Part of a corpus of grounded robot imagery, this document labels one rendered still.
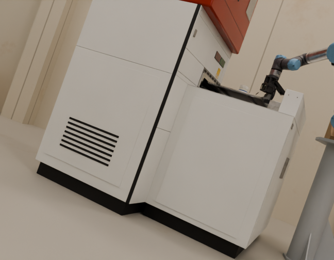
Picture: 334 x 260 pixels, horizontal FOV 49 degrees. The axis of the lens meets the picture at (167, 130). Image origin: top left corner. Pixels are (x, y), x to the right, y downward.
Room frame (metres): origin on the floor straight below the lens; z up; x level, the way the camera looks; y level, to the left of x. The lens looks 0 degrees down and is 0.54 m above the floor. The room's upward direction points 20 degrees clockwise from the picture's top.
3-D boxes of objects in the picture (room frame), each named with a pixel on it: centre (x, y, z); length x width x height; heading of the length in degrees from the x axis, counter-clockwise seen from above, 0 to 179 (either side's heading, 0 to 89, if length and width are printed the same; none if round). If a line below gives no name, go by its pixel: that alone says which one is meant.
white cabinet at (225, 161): (2.47, -0.50, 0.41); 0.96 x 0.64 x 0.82; 157
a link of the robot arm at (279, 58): (2.50, -0.57, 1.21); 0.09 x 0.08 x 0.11; 33
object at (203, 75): (2.50, -0.18, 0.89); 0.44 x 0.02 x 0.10; 157
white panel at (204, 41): (2.34, -0.09, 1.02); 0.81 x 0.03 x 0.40; 157
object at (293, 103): (2.23, -0.69, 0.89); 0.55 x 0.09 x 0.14; 157
